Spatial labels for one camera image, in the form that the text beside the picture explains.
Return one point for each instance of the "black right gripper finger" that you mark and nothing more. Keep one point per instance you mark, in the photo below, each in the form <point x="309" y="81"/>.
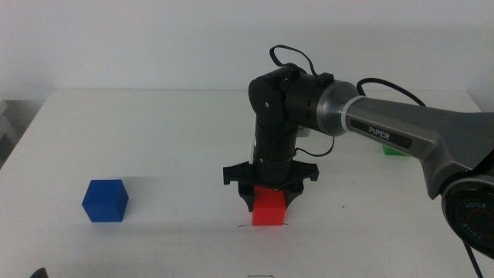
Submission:
<point x="247" y="197"/>
<point x="292" y="193"/>

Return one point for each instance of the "red cube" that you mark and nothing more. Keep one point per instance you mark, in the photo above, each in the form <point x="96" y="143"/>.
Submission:
<point x="268" y="210"/>

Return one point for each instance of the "green cube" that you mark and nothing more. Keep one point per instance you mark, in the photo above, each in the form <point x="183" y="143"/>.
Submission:
<point x="391" y="151"/>

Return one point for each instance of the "blue cube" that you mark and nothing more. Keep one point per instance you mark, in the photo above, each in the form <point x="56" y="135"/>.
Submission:
<point x="104" y="202"/>

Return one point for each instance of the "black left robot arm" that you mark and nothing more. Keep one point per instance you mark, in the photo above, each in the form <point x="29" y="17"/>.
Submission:
<point x="39" y="274"/>

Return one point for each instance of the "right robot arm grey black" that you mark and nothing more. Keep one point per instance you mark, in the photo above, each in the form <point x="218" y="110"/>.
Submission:
<point x="424" y="127"/>

